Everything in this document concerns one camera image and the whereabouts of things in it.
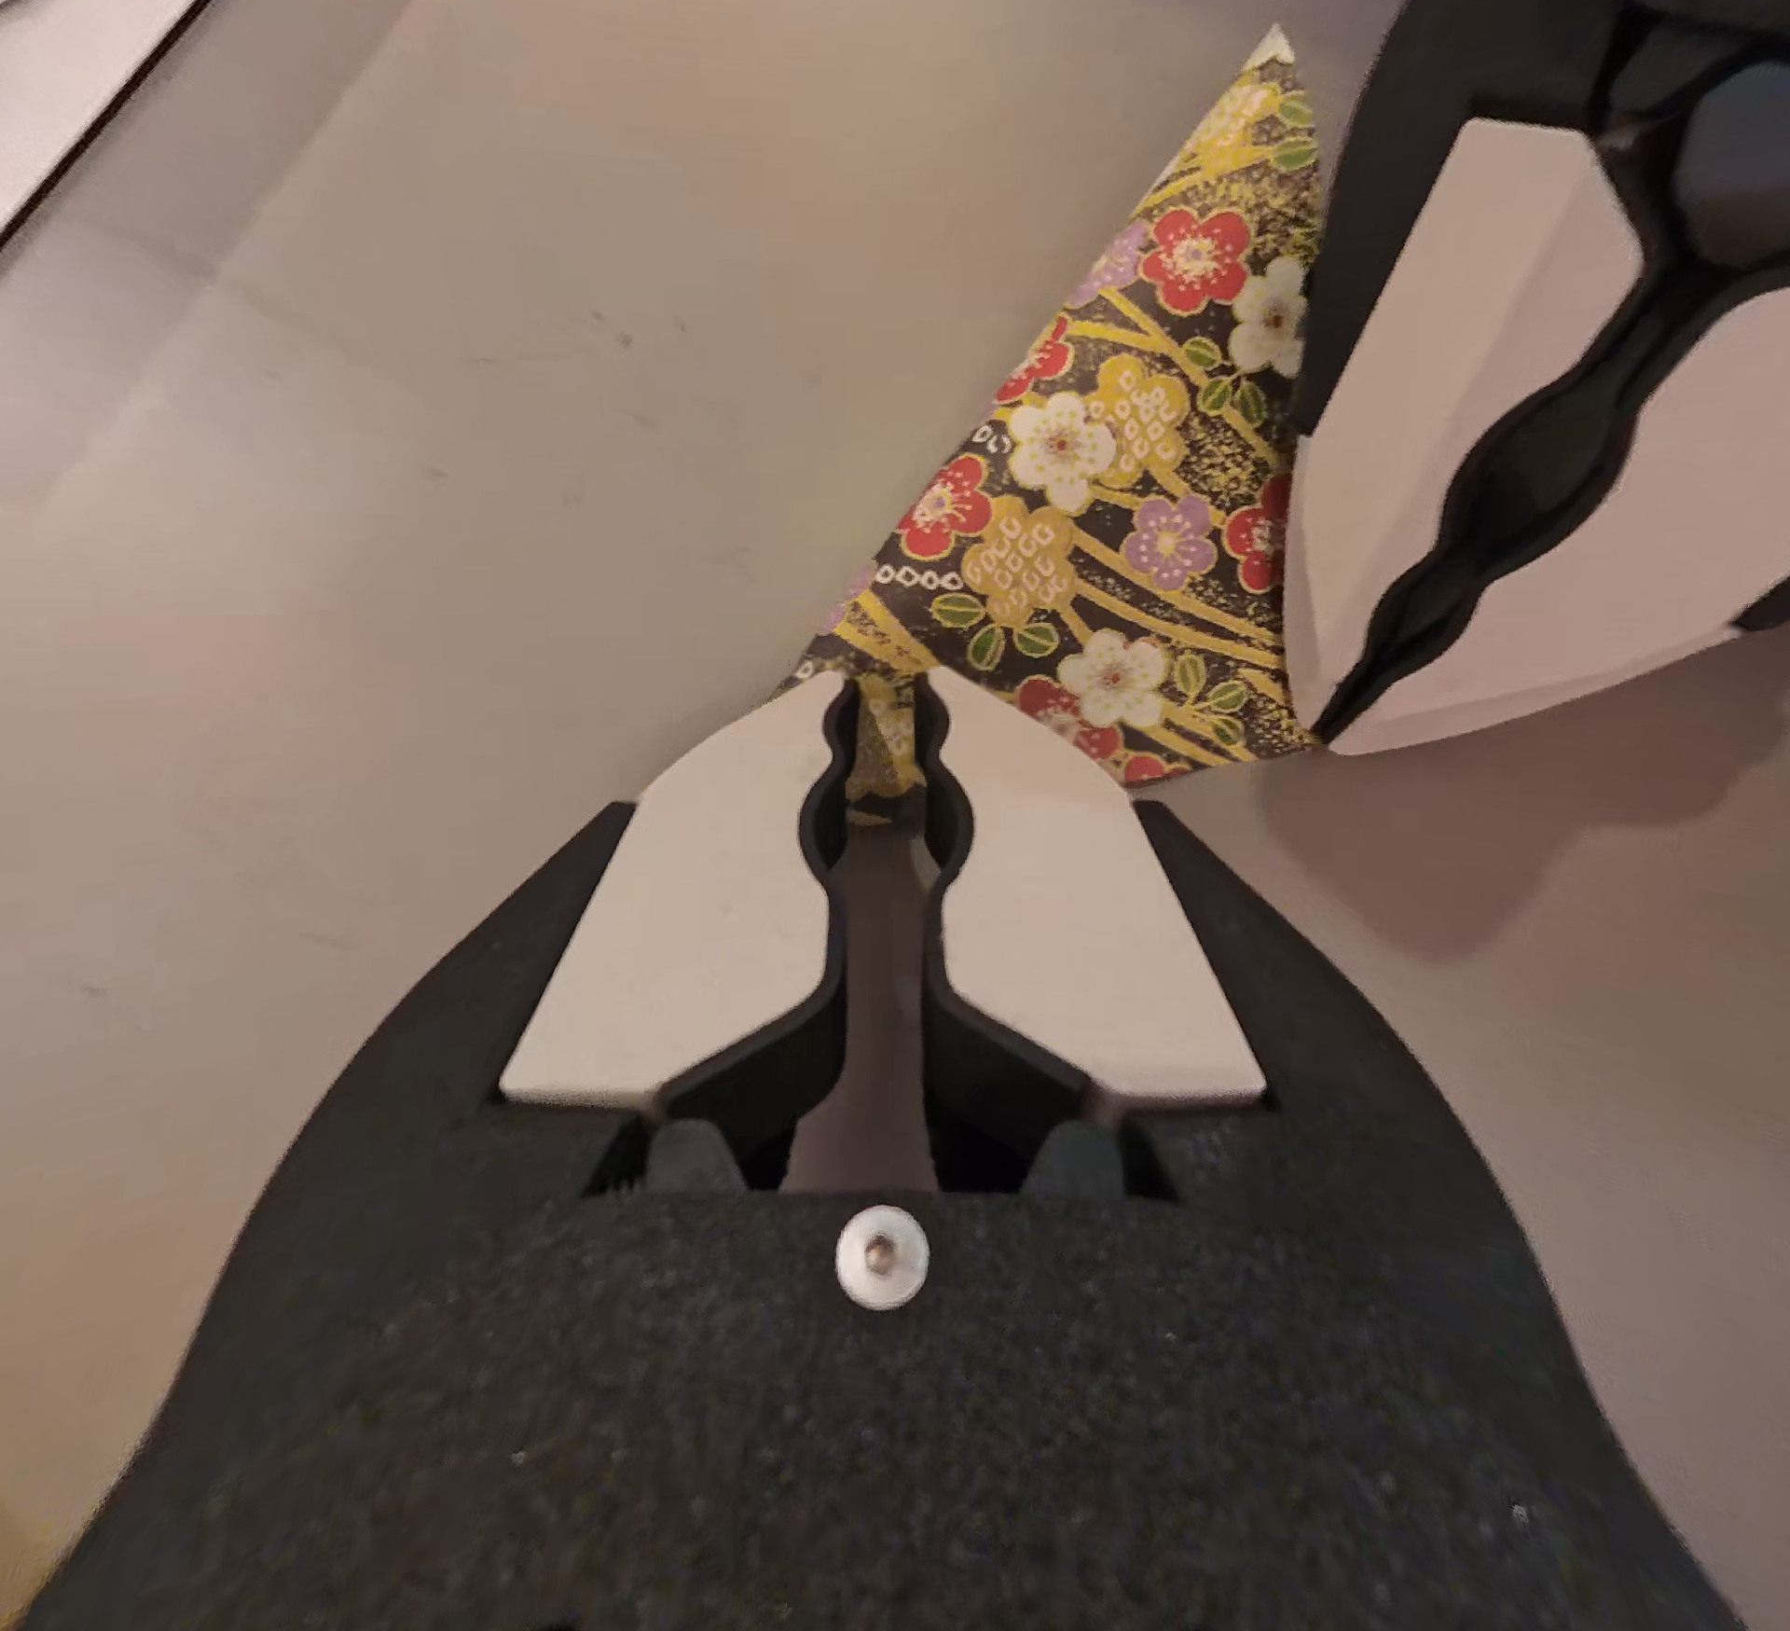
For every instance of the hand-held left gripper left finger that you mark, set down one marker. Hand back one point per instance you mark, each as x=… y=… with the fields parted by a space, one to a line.
x=682 y=947

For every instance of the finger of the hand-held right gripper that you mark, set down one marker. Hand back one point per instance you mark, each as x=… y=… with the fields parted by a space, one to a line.
x=1668 y=554
x=1452 y=303

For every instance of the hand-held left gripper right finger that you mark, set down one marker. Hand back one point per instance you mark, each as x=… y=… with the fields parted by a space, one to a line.
x=1075 y=947

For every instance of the green floral origami paper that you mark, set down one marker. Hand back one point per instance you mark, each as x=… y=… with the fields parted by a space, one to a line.
x=1118 y=499

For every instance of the white tablet stand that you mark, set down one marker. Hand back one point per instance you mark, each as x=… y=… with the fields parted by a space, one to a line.
x=150 y=9

